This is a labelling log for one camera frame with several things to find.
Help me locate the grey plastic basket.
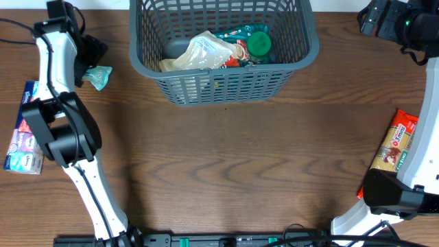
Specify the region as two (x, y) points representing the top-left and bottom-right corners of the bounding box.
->
(129, 0), (320, 106)

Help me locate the green lid jar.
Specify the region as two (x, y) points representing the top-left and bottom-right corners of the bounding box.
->
(246, 32), (272, 63)

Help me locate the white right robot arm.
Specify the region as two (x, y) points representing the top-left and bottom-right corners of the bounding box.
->
(329, 0), (438, 246)

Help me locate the Kleenex tissue multipack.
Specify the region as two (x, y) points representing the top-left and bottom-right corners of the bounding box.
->
(3, 81), (44, 175)

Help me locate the mint green wipes packet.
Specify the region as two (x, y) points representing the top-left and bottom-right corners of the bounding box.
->
(82, 66), (113, 91)

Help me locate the red spaghetti packet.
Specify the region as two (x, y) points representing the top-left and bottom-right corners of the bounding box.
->
(356, 108), (419, 200)

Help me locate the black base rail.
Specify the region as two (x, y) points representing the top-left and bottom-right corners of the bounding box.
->
(53, 231), (330, 247)

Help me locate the green Nescafe coffee pouch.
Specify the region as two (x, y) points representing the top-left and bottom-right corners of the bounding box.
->
(213, 24), (272, 68)

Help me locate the beige powder pouch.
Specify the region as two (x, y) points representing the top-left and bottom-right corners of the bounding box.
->
(159, 31), (236, 72)

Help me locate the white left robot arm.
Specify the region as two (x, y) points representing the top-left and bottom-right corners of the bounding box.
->
(22, 0), (143, 246)

